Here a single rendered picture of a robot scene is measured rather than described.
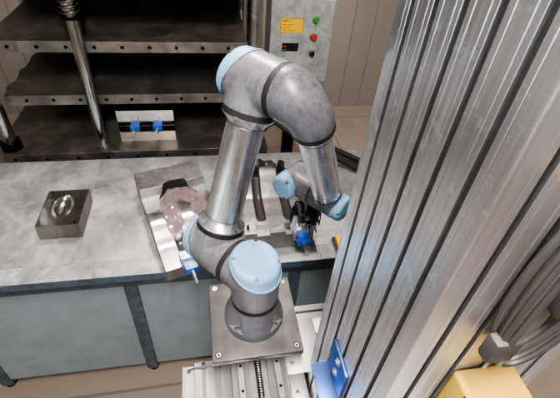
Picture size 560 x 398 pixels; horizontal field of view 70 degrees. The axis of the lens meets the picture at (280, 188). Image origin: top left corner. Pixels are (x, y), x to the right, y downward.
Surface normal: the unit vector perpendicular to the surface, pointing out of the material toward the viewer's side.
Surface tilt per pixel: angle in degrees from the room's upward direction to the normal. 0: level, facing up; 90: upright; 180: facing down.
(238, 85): 72
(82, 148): 0
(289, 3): 90
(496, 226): 90
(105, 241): 0
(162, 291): 90
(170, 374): 0
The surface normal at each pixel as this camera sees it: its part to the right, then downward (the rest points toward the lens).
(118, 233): 0.07, -0.77
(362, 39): 0.18, 0.64
